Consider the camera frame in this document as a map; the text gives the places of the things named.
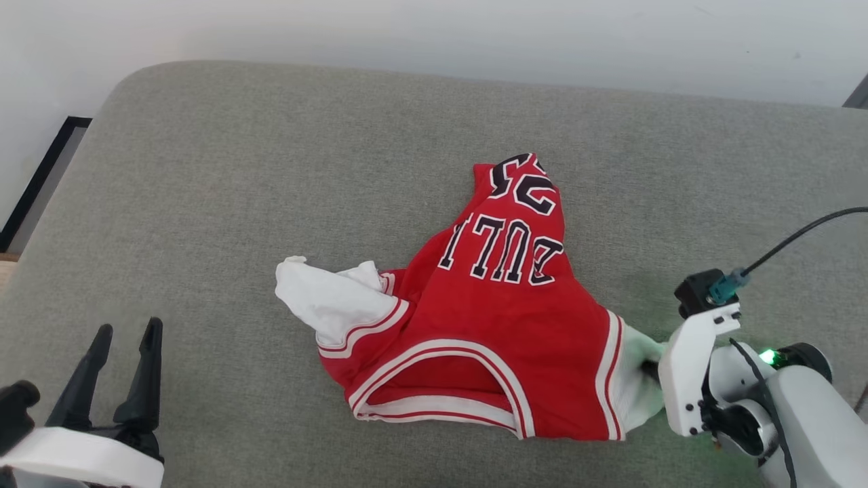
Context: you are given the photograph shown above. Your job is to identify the black floor frame strip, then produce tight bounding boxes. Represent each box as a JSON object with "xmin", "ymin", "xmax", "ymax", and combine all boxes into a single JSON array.
[{"xmin": 0, "ymin": 116, "xmax": 93, "ymax": 254}]

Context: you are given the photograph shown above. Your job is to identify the red and white basketball jersey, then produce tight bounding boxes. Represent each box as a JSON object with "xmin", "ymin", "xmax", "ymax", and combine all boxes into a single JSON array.
[{"xmin": 275, "ymin": 152, "xmax": 669, "ymax": 443}]

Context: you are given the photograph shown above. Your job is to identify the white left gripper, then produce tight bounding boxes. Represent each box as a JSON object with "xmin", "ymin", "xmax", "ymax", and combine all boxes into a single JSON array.
[{"xmin": 0, "ymin": 317, "xmax": 165, "ymax": 488}]

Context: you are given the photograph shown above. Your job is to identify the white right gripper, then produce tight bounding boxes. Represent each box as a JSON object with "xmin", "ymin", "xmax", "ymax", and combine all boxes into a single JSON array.
[{"xmin": 657, "ymin": 302, "xmax": 782, "ymax": 460}]

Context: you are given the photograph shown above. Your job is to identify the black cable with teal plug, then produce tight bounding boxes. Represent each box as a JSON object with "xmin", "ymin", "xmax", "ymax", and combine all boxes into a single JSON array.
[{"xmin": 707, "ymin": 207, "xmax": 868, "ymax": 305}]

